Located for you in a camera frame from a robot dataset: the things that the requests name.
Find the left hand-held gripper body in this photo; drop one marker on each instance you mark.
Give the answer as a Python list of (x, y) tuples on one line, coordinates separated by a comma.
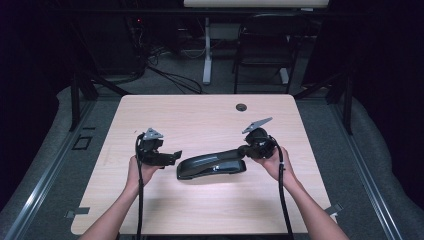
[(148, 146)]

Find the aluminium floor rail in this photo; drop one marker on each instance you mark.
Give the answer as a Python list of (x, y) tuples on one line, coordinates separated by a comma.
[(370, 186), (43, 186)]

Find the black chair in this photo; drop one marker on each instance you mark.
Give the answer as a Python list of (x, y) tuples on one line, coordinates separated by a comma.
[(266, 46)]

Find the white desk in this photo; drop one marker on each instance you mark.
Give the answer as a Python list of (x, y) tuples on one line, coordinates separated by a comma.
[(256, 3)]

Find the black stapler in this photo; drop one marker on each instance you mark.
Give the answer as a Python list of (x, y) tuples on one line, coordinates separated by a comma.
[(210, 165)]

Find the black metal stand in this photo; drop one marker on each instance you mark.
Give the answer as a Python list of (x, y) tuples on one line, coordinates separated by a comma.
[(348, 106), (76, 100)]

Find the person's left hand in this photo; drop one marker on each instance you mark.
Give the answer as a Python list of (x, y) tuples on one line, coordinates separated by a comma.
[(141, 175)]

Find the grey tape strip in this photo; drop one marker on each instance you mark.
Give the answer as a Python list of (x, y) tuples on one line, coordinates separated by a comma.
[(78, 212), (335, 209)]

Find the dark equipment with red light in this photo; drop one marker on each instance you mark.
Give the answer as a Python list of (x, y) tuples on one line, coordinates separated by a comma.
[(136, 36)]

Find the person's right hand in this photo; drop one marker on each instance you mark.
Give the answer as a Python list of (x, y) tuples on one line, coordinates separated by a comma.
[(276, 168)]

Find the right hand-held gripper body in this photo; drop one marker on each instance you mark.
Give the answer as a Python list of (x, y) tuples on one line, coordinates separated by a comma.
[(261, 143)]

